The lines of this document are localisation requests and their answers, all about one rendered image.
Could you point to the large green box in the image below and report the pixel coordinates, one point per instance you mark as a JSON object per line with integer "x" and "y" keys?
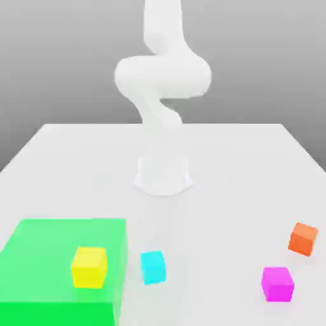
{"x": 38, "y": 267}

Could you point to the small orange cube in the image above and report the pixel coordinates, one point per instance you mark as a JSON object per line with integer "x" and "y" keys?
{"x": 303, "y": 240}

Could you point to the small yellow cube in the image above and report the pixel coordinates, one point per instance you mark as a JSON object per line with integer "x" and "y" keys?
{"x": 89, "y": 270}

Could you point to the small cyan cube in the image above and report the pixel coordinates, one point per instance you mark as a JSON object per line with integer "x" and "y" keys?
{"x": 152, "y": 267}

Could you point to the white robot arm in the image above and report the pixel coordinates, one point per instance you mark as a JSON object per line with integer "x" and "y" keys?
{"x": 163, "y": 76}

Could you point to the small magenta cube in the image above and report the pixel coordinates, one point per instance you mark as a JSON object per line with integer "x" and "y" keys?
{"x": 277, "y": 285}

